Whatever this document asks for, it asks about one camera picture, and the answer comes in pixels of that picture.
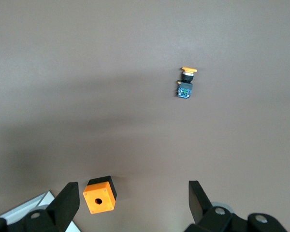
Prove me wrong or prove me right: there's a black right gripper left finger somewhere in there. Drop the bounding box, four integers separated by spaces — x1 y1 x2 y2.
0 182 81 232

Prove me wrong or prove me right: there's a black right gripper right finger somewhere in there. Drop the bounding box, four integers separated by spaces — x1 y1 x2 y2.
185 181 289 232

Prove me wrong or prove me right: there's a yellow mushroom push button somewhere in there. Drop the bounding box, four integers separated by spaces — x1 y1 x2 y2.
176 67 199 99

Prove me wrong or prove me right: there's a white drawer cabinet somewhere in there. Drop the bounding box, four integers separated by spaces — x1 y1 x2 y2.
0 190 82 232

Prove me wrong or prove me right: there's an orange box with hole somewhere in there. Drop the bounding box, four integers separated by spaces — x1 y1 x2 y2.
83 175 117 215

